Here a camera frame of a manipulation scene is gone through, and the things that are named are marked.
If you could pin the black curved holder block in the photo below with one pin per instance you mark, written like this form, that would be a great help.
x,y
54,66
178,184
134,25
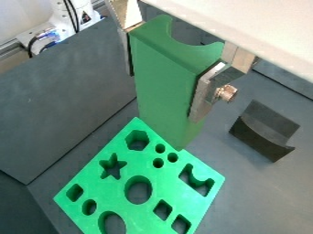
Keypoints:
x,y
265,131

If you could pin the dark grey raised panel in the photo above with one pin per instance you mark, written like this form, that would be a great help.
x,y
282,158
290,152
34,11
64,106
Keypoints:
x,y
56,97

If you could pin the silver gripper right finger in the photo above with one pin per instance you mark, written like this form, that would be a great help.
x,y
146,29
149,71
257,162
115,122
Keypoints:
x,y
214,84

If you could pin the green shape sorting board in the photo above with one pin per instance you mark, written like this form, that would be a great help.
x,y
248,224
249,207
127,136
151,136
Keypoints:
x,y
141,187

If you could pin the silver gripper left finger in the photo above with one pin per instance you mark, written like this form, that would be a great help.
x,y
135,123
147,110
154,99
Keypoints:
x,y
126,14

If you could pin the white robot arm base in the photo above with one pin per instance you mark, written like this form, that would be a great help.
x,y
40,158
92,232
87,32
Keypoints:
x,y
72,15

